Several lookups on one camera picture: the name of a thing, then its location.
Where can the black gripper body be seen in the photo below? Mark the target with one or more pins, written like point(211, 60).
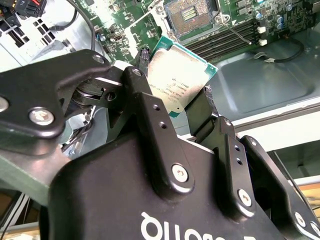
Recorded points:
point(112, 190)

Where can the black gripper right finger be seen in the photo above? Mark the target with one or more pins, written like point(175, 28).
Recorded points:
point(232, 170)

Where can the thin metal locking lever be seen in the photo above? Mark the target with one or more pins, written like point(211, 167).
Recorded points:
point(240, 36)

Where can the green silver CPU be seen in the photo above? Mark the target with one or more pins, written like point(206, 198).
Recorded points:
point(180, 72)

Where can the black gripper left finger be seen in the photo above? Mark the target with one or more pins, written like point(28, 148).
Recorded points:
point(32, 100)

